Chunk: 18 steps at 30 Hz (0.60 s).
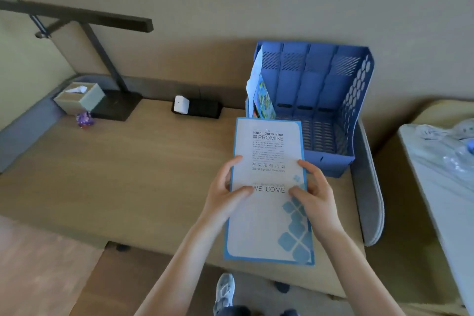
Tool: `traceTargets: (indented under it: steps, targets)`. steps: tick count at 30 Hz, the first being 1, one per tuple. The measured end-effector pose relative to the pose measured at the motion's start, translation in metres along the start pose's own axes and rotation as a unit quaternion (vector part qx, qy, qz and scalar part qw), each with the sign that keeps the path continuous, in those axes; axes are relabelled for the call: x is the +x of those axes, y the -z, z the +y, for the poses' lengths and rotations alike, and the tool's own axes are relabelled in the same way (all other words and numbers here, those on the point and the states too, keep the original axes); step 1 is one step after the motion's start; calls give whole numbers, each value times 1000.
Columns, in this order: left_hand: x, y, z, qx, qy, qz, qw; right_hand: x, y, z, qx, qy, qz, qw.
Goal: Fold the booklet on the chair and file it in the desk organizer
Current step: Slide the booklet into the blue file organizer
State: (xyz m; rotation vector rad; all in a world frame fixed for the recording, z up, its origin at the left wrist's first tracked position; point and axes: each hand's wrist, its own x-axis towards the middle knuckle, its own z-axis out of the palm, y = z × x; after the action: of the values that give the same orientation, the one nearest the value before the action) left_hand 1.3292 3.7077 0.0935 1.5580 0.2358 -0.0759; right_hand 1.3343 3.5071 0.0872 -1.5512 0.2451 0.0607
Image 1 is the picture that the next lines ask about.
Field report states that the person's right hand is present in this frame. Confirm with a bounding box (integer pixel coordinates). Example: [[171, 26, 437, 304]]
[[288, 159, 347, 239]]

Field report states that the person's left hand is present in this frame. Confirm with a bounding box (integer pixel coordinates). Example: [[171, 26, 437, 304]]
[[198, 156, 255, 231]]

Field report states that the white and blue guest folder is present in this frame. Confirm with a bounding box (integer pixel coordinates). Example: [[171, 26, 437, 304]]
[[223, 117, 315, 266]]

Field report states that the person's left forearm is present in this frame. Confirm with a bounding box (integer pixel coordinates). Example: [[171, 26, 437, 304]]
[[134, 216, 227, 316]]

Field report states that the person's right forearm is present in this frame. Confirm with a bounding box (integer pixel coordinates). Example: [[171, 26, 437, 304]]
[[314, 225, 407, 316]]

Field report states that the blue plastic file organizer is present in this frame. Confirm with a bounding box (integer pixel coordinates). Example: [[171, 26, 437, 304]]
[[245, 41, 375, 178]]

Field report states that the colourful illustrated booklet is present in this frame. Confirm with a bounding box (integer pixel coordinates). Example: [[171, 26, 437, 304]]
[[253, 74, 277, 120]]

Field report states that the white power adapter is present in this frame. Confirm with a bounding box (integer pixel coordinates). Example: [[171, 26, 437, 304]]
[[174, 95, 190, 116]]

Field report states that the white paper sheet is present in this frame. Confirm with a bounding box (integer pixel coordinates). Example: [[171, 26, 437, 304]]
[[247, 46, 264, 98]]

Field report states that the person's grey sneaker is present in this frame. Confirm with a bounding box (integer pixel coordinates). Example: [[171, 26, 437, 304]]
[[213, 273, 235, 316]]

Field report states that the person's dark trouser leg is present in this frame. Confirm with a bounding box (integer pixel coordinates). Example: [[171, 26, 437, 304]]
[[213, 305, 299, 316]]

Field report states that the clear plastic bag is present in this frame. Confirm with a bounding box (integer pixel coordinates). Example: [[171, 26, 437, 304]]
[[415, 119, 474, 187]]

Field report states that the small purple figurine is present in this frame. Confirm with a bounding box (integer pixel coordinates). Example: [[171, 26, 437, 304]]
[[76, 111, 95, 128]]

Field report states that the beige tissue box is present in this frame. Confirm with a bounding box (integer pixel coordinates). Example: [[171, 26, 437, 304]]
[[53, 82, 106, 116]]

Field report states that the black desk lamp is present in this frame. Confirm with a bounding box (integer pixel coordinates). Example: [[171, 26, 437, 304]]
[[0, 0, 154, 121]]

